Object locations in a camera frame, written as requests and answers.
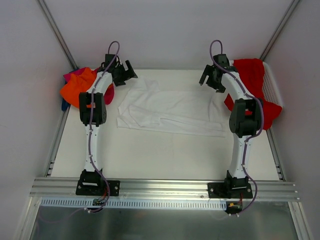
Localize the white t shirt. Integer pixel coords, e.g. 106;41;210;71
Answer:
117;77;226;137

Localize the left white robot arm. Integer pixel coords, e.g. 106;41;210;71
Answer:
75;54;138;196

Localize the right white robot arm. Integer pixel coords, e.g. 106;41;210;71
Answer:
199;53;264;198

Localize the pink t shirt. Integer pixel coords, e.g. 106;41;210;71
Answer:
62;66;116;105

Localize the red t shirt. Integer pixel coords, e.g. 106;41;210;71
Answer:
233;58;283;130

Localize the orange t shirt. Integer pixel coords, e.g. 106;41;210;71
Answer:
60;67;98;108

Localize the white plastic basket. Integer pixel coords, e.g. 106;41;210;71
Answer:
262;61;284;107

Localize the blue t shirt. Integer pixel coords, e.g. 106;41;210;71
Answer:
61;98;70;112

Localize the right aluminium corner post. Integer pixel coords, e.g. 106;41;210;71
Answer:
259;0;301;61

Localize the aluminium corner post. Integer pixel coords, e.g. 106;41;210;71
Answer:
36;0;78;70
259;0;301;61

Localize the left aluminium corner post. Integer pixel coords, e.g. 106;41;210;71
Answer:
36;0;78;70

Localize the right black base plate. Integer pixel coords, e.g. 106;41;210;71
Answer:
207;182;253;199

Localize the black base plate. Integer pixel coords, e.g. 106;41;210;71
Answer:
207;182;253;199
75;179;121;197

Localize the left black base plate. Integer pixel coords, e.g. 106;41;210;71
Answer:
75;179;121;197

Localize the aluminium mounting rail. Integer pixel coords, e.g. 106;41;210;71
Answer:
29;177;301;202

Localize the white slotted cable duct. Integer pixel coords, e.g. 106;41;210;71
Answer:
40;197;227;211

